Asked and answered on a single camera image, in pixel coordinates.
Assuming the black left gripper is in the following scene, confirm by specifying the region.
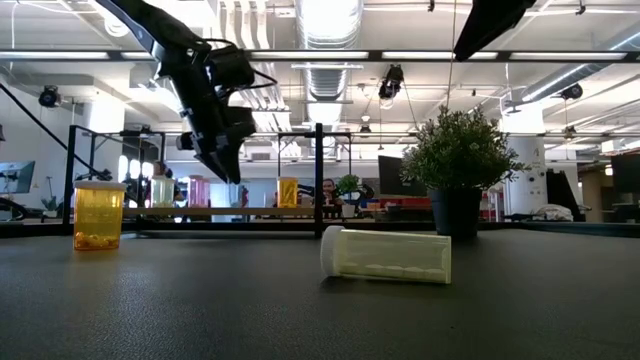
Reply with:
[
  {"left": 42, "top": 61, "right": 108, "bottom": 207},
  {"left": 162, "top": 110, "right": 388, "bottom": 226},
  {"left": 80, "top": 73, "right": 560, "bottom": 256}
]
[{"left": 159, "top": 46, "right": 258, "bottom": 185}]

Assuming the orange pill bottle white cap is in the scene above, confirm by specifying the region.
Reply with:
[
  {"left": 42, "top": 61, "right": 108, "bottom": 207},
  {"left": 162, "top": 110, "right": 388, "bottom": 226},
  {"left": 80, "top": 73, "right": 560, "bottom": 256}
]
[
  {"left": 73, "top": 180, "right": 128, "bottom": 252},
  {"left": 277, "top": 177, "right": 300, "bottom": 209}
]

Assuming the person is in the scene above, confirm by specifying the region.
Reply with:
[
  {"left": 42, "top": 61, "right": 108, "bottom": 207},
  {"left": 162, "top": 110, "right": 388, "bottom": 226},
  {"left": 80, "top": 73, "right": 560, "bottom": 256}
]
[
  {"left": 122, "top": 160, "right": 176, "bottom": 207},
  {"left": 319, "top": 178, "right": 341, "bottom": 207}
]

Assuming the black ceiling spotlight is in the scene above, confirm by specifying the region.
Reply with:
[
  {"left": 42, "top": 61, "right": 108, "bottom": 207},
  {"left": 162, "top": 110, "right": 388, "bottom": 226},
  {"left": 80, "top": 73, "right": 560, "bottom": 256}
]
[
  {"left": 559, "top": 82, "right": 585, "bottom": 101},
  {"left": 378, "top": 63, "right": 405, "bottom": 101},
  {"left": 38, "top": 84, "right": 62, "bottom": 109}
]

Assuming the small plant white pot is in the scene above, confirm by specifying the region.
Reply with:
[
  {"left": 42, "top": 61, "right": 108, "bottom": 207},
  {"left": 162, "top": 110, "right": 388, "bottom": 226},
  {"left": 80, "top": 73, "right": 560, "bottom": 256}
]
[{"left": 335, "top": 173, "right": 362, "bottom": 219}]

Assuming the artificial green plant black pot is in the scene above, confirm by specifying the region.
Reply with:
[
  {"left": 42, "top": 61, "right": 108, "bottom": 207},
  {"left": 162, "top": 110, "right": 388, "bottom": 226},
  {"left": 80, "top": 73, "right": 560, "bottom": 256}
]
[{"left": 399, "top": 103, "right": 531, "bottom": 237}]

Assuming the black table mat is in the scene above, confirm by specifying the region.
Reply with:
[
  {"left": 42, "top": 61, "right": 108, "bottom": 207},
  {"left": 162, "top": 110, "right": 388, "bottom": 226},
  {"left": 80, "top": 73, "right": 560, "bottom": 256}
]
[{"left": 0, "top": 228, "right": 640, "bottom": 360}]

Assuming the black computer monitor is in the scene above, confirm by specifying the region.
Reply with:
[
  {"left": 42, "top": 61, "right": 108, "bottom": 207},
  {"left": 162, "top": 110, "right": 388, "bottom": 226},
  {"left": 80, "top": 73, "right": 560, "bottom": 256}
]
[
  {"left": 610, "top": 152, "right": 640, "bottom": 196},
  {"left": 377, "top": 154, "right": 429, "bottom": 198}
]

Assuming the black covered object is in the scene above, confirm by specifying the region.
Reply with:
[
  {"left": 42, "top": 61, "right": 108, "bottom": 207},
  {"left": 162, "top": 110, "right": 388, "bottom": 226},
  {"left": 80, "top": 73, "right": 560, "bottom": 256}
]
[{"left": 545, "top": 168, "right": 585, "bottom": 222}]

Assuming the white cloth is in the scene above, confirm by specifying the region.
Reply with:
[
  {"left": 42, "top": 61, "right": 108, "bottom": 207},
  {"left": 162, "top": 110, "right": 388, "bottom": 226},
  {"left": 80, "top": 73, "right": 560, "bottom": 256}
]
[{"left": 530, "top": 203, "right": 575, "bottom": 223}]

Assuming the wooden shelf black metal frame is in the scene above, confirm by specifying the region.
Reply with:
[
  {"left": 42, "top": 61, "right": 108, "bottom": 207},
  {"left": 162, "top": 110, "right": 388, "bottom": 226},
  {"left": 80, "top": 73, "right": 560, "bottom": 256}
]
[{"left": 63, "top": 123, "right": 354, "bottom": 239}]

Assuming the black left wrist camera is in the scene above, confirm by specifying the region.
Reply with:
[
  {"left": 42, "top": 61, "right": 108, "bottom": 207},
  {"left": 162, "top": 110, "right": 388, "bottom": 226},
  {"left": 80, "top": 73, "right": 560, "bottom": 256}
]
[{"left": 207, "top": 43, "right": 257, "bottom": 90}]

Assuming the wall screen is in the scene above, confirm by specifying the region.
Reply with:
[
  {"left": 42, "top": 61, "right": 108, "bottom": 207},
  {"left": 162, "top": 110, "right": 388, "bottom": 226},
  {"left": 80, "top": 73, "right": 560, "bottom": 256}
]
[{"left": 0, "top": 160, "right": 37, "bottom": 195}]

